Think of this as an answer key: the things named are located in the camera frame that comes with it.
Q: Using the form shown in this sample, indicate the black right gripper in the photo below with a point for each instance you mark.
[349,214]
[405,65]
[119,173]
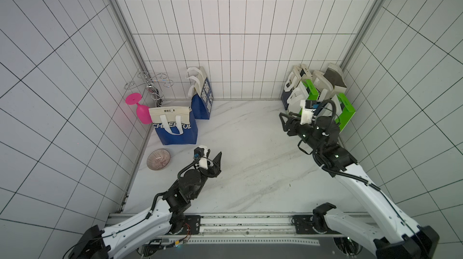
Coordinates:
[296,126]

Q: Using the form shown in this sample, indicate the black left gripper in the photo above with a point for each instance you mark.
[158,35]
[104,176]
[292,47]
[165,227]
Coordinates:
[216,169]

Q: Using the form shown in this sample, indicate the green white bag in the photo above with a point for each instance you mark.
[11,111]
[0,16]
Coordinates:
[344,110]
[304,91]

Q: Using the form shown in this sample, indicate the navy beige small bag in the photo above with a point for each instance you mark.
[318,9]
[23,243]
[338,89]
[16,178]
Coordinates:
[299,73]

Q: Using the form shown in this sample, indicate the large blue beige cheerful bag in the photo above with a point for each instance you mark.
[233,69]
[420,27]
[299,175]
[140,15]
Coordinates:
[174,125]

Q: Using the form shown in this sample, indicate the blue beige takeout bag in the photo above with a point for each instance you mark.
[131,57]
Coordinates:
[330,82]

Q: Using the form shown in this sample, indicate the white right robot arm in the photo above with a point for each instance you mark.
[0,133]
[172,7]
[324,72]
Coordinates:
[396,235]

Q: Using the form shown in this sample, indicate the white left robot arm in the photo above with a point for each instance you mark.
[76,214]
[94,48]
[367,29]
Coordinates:
[166,214]

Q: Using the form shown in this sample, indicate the blue beige bag at back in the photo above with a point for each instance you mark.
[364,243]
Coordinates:
[200,93]

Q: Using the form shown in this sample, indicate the glass dish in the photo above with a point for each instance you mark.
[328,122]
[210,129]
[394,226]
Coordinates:
[158,159]

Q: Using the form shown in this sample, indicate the pink plastic goblet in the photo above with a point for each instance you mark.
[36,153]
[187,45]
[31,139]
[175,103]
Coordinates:
[142,111]

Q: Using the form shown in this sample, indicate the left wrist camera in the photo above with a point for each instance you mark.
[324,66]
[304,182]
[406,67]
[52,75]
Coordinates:
[201,156]

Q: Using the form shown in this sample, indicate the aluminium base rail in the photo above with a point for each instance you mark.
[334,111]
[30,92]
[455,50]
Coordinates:
[253,228]

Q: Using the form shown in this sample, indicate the metal wire rack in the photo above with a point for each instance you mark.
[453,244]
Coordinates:
[149,83]

